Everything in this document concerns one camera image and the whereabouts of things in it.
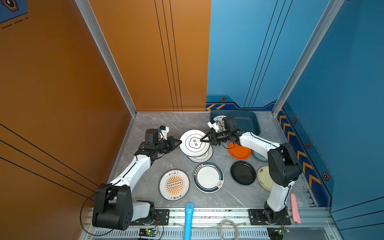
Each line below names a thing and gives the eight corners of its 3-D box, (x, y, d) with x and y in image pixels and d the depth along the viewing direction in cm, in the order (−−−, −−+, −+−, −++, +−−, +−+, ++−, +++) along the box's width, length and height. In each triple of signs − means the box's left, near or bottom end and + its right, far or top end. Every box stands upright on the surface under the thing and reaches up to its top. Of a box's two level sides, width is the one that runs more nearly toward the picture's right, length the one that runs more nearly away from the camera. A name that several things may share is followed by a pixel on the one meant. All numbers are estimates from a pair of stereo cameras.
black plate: (232, 185, 85) (233, 183, 84) (229, 162, 95) (229, 160, 93) (257, 185, 85) (258, 183, 84) (251, 162, 94) (252, 160, 93)
